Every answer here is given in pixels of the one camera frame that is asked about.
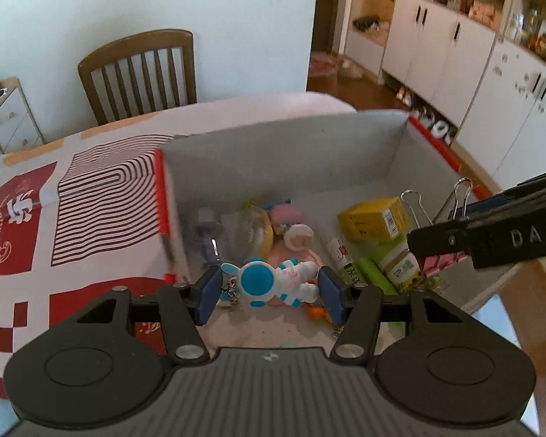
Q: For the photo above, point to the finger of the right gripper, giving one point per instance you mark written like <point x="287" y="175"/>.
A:
<point x="440" y="239"/>

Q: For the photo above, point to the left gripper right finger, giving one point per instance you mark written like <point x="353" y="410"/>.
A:
<point x="430" y="322"/>

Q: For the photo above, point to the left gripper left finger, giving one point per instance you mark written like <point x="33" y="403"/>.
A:
<point x="178" y="310"/>

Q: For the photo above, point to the pink binder clip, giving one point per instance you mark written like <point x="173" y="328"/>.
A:
<point x="453" y="207"/>

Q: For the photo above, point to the blue white astronaut keychain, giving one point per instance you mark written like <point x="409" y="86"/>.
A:
<point x="293" y="282"/>

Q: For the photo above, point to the white bottle silver cap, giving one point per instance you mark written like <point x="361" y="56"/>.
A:
<point x="207" y="229"/>

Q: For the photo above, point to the green label jar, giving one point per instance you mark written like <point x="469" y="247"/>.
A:
<point x="401" y="267"/>

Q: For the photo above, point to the yellow small carton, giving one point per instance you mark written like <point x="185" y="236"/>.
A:
<point x="376" y="221"/>

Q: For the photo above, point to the red cardboard box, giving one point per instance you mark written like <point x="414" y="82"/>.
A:
<point x="323" y="165"/>

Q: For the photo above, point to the yellow round disc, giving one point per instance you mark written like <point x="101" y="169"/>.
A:
<point x="254" y="236"/>

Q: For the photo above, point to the pink round container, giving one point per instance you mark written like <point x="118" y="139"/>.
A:
<point x="285" y="214"/>

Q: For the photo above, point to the red white patterned tablecloth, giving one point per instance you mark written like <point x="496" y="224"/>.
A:
<point x="79" y="216"/>

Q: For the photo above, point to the pink floor mat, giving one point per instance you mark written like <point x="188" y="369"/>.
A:
<point x="322" y="64"/>

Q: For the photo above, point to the brown wooden chair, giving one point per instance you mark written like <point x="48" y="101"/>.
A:
<point x="140" y="74"/>

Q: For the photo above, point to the white drawer cabinet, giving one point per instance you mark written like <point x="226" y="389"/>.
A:
<point x="18" y="128"/>

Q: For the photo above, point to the white wall cabinet unit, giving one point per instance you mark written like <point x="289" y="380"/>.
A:
<point x="475" y="68"/>

